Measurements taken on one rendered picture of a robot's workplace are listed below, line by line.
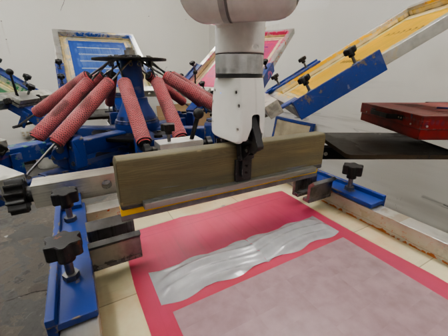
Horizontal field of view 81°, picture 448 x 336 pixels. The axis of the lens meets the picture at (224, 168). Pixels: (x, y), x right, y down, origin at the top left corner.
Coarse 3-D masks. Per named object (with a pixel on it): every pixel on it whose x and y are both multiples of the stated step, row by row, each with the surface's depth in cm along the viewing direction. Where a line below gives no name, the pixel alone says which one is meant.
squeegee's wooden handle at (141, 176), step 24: (216, 144) 43; (264, 144) 46; (288, 144) 49; (312, 144) 52; (120, 168) 35; (144, 168) 37; (168, 168) 38; (192, 168) 40; (216, 168) 43; (264, 168) 48; (288, 168) 51; (120, 192) 36; (144, 192) 38; (168, 192) 40
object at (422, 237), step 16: (96, 208) 54; (112, 208) 54; (336, 208) 61; (352, 208) 57; (368, 208) 54; (384, 208) 54; (368, 224) 54; (384, 224) 51; (400, 224) 48; (416, 224) 48; (400, 240) 49; (416, 240) 46; (432, 240) 44; (432, 256) 45; (96, 288) 37; (96, 320) 29
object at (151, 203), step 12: (300, 168) 52; (312, 168) 52; (252, 180) 46; (264, 180) 47; (276, 180) 48; (192, 192) 41; (204, 192) 41; (216, 192) 42; (144, 204) 37; (156, 204) 38; (168, 204) 39
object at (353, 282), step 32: (256, 224) 54; (288, 256) 45; (320, 256) 45; (352, 256) 45; (384, 256) 45; (320, 288) 38; (352, 288) 38; (384, 288) 38; (416, 288) 38; (352, 320) 33; (384, 320) 33; (416, 320) 33
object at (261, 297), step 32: (160, 224) 54; (192, 224) 54; (224, 224) 54; (160, 256) 45; (192, 256) 45; (224, 288) 38; (256, 288) 38; (288, 288) 38; (160, 320) 33; (192, 320) 33; (224, 320) 33; (256, 320) 33; (288, 320) 33; (320, 320) 33
